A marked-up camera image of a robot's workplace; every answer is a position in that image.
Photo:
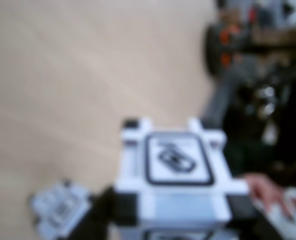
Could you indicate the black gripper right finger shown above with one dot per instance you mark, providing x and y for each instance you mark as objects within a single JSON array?
[{"x": 253, "y": 231}]

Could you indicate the black device with orange parts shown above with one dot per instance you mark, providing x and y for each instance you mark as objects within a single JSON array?
[{"x": 213, "y": 50}]

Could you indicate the white cube with ribbon symbol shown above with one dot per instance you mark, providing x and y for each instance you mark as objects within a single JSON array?
[{"x": 60, "y": 207}]

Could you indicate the white leader arm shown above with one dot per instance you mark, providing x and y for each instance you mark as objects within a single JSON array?
[{"x": 285, "y": 225}]

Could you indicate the person's hand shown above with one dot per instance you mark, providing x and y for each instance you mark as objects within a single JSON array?
[{"x": 268, "y": 192}]

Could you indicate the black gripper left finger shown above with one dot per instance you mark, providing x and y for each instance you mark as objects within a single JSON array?
[{"x": 104, "y": 212}]

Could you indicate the white cube with bolt symbol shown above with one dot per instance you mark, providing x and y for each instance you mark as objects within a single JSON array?
[{"x": 178, "y": 160}]

